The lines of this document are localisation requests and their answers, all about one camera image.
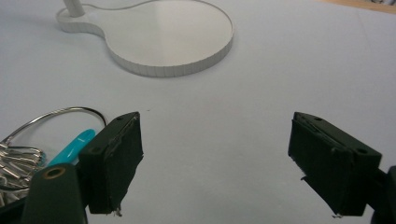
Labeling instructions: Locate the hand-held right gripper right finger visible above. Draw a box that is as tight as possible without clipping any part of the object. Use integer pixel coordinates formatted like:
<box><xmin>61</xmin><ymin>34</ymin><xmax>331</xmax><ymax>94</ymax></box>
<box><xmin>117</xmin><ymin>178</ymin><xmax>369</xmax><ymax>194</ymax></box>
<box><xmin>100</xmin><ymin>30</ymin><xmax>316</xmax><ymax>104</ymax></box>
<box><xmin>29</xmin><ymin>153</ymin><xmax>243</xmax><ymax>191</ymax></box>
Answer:
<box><xmin>287</xmin><ymin>111</ymin><xmax>383</xmax><ymax>218</ymax></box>

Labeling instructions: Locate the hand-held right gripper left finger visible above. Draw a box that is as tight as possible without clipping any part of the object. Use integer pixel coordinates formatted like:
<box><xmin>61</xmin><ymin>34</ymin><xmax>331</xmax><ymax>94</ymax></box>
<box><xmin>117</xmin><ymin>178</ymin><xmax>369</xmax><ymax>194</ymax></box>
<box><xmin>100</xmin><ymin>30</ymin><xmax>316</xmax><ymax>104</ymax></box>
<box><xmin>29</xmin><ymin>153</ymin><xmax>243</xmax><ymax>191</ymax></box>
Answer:
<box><xmin>78</xmin><ymin>111</ymin><xmax>145</xmax><ymax>217</ymax></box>

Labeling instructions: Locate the white key stand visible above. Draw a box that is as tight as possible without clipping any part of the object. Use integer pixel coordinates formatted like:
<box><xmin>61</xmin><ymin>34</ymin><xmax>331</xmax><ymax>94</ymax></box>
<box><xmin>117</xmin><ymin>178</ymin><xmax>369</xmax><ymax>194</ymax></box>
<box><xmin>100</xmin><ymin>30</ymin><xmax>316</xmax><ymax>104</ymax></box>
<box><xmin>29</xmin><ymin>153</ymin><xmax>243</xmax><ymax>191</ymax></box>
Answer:
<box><xmin>55</xmin><ymin>0</ymin><xmax>235</xmax><ymax>78</ymax></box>

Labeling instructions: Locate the light grey table mat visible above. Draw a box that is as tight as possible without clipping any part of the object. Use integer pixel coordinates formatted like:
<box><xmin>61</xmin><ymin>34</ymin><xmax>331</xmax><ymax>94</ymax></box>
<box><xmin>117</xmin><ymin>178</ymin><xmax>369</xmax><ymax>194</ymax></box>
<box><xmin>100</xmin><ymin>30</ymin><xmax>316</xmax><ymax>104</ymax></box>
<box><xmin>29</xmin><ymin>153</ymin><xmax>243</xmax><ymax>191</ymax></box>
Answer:
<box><xmin>0</xmin><ymin>0</ymin><xmax>396</xmax><ymax>224</ymax></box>

